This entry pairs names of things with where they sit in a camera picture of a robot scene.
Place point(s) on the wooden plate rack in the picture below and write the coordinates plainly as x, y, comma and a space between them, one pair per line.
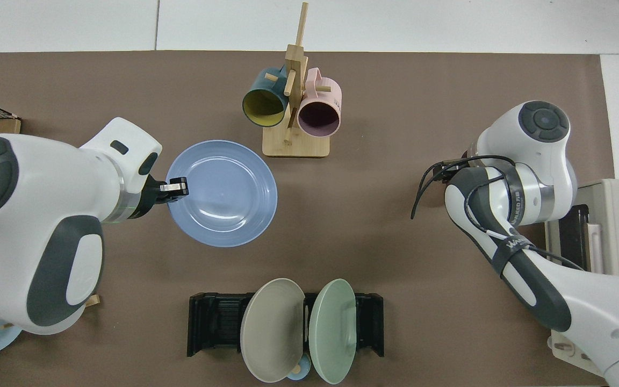
93, 301

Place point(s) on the black dish rack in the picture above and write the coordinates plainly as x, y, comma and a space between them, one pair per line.
215, 322

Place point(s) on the grey white plate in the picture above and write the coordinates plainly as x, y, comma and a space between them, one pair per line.
73, 319

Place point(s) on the beige plate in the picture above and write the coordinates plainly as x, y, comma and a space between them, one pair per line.
272, 333

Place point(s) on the pale green plate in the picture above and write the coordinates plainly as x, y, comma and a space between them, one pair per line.
331, 333

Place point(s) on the brown table cloth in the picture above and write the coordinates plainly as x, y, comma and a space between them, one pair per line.
368, 226

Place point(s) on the dark blue cup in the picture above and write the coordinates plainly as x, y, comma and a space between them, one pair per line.
264, 107

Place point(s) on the wooden cup stand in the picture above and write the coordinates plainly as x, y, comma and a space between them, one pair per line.
296, 145

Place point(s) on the pink cup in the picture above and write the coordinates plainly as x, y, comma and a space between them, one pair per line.
320, 115

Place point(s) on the small blue round thing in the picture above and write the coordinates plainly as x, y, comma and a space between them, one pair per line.
301, 371

